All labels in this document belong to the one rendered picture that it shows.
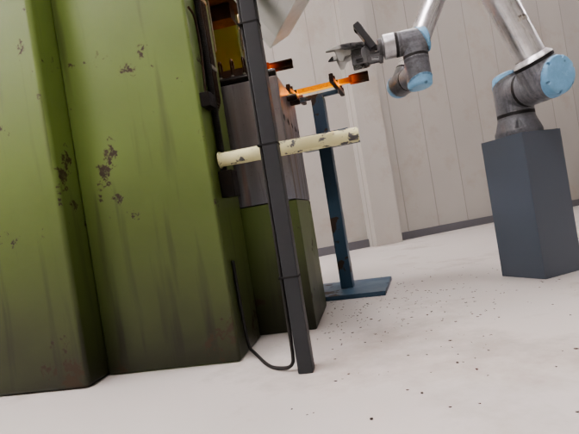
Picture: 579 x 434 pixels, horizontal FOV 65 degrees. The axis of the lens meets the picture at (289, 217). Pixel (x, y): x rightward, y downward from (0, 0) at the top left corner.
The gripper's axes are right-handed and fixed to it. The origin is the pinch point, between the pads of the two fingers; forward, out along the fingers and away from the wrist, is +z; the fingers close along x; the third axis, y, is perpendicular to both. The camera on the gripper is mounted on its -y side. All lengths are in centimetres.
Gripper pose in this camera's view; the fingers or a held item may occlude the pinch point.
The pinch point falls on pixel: (328, 54)
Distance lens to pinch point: 183.9
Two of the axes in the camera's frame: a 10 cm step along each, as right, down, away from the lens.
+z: -9.7, 1.6, 1.8
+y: 1.6, 9.9, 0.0
